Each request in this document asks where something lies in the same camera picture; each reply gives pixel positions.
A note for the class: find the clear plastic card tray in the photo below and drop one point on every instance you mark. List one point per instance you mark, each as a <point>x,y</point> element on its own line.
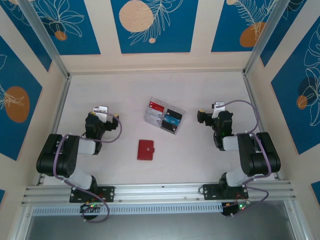
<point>183,115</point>

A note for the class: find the red leather card holder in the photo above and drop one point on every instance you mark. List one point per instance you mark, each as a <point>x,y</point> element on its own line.
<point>145,150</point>

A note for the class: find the red credit card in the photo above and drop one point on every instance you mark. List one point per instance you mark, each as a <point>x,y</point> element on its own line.
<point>157,107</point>

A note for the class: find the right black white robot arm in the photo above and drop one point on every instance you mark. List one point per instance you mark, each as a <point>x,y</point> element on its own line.
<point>260,155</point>

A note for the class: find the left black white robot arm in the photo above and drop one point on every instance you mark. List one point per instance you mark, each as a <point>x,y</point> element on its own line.
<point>62,155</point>

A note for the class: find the small circuit board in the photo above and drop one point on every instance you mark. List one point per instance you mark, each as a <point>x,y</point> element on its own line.
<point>87,208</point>
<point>231,210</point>

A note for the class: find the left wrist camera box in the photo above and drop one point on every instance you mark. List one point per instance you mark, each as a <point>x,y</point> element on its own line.
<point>100,113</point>

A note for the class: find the aluminium table side rail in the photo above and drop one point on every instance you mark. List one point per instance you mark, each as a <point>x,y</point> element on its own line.
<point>250,87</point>
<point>57,120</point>

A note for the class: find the blue floral wall panel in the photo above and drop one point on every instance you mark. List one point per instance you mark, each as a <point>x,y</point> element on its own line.
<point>175,37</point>
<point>225,25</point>
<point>15,75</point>
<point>287,112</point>
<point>82,30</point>

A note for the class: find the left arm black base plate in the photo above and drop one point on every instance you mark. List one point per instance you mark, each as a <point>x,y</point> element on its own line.
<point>107,193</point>

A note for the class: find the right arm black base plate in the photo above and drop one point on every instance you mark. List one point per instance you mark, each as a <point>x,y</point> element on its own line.
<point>210,192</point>

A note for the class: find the long aluminium mounting rail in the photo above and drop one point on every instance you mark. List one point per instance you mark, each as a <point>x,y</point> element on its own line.
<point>162,192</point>

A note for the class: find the aluminium frame post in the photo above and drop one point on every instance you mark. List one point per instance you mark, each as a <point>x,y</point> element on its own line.
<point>270,37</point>
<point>45,37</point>

